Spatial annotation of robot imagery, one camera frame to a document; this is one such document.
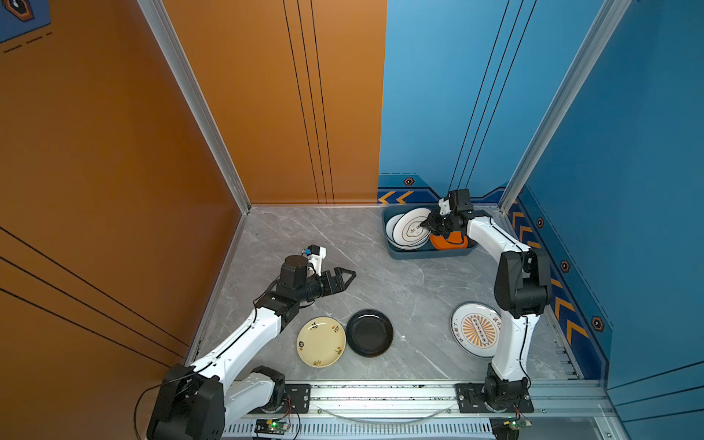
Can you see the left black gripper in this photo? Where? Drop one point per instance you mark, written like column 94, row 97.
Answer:
column 336, row 280

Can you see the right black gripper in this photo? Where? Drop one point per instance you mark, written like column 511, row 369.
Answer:
column 431, row 225

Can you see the white plate quatrefoil motif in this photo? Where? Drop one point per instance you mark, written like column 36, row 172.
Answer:
column 408, row 233
column 389, row 229

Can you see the orange plate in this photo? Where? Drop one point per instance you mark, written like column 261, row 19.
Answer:
column 456, row 240

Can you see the black plate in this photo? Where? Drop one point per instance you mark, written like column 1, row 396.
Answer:
column 369, row 333

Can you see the sunburst plate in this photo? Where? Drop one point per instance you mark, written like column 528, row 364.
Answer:
column 476, row 328

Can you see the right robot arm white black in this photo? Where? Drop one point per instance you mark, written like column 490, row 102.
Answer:
column 522, row 290

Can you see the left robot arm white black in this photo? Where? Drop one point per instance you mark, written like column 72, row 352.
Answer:
column 195, row 401

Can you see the teal plastic bin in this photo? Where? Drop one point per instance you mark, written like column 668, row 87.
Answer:
column 427, row 251

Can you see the cream yellow plate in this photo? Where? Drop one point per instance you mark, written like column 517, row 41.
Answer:
column 321, row 342

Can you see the left circuit board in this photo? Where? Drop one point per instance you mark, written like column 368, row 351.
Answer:
column 271, row 428

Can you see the circuit board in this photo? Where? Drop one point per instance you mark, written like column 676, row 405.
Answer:
column 509, row 428
column 271, row 428

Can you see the right circuit board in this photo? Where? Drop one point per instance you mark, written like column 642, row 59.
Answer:
column 509, row 428

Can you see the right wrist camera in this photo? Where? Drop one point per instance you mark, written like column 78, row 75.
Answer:
column 444, row 208

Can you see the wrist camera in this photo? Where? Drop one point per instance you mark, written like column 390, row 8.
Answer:
column 315, row 255
column 444, row 208

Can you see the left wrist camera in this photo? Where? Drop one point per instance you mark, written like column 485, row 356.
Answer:
column 315, row 255

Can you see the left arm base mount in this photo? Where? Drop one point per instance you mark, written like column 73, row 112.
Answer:
column 298, row 394

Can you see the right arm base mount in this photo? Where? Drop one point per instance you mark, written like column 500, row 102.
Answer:
column 471, row 399

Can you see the aluminium rail frame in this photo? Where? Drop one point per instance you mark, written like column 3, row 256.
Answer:
column 388, row 409

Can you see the right aluminium corner post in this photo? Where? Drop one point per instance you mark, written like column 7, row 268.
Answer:
column 599, row 34

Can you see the aluminium corner post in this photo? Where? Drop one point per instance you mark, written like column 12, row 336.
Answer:
column 166, row 36
column 599, row 34

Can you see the left aluminium corner post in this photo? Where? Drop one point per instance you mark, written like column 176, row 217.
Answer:
column 166, row 36

